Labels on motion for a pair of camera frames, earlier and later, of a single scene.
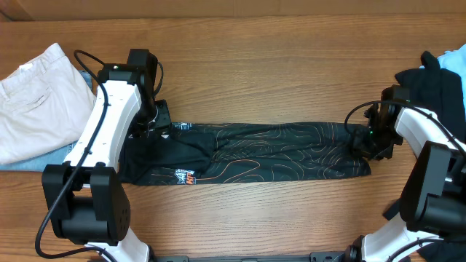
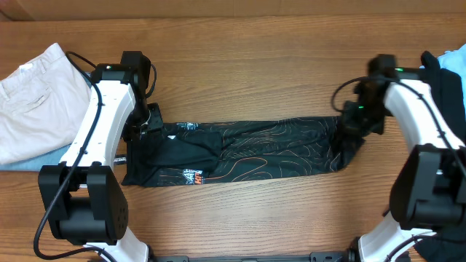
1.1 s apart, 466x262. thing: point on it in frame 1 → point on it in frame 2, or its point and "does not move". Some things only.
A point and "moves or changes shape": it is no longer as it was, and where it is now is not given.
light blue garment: (456, 60) does not move
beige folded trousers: (44, 105) does not move
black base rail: (314, 257) does not move
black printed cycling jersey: (204, 153) moves or changes shape
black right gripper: (361, 150) → (354, 131)
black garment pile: (439, 91) does not move
